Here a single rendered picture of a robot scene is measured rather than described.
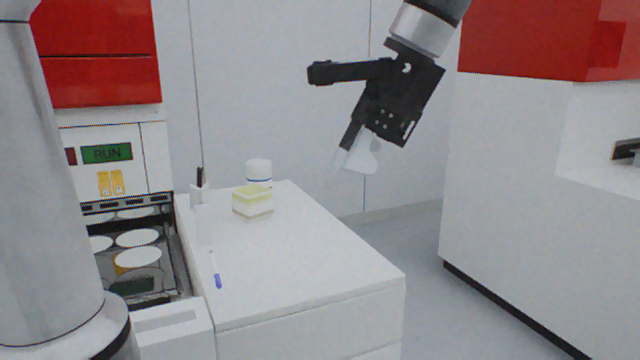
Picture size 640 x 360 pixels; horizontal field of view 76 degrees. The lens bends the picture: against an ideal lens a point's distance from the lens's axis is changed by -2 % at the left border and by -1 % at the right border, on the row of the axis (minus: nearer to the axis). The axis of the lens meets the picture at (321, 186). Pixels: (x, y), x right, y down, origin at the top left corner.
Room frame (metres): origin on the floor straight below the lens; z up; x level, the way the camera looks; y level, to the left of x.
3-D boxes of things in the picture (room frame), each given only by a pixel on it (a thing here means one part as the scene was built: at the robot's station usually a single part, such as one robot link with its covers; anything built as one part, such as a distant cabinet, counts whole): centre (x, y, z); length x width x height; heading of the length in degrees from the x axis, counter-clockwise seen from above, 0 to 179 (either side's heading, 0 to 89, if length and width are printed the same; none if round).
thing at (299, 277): (0.87, 0.13, 0.89); 0.62 x 0.35 x 0.14; 24
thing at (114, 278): (0.80, 0.52, 0.90); 0.34 x 0.34 x 0.01; 24
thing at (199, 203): (0.80, 0.25, 1.03); 0.06 x 0.04 x 0.13; 24
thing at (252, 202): (0.93, 0.17, 1.00); 0.07 x 0.07 x 0.07; 44
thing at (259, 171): (1.08, 0.17, 1.01); 0.07 x 0.07 x 0.10
